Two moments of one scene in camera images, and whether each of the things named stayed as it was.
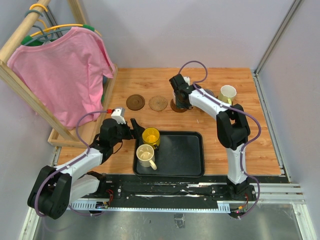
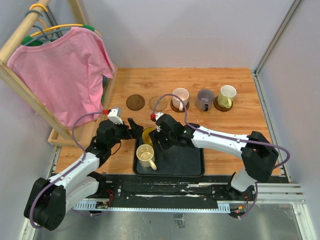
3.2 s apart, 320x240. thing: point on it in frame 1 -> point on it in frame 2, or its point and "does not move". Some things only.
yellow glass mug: (151, 136) does not move
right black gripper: (180, 105) -> (155, 136)
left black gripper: (137, 131) does not move
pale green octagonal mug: (227, 93) does not move
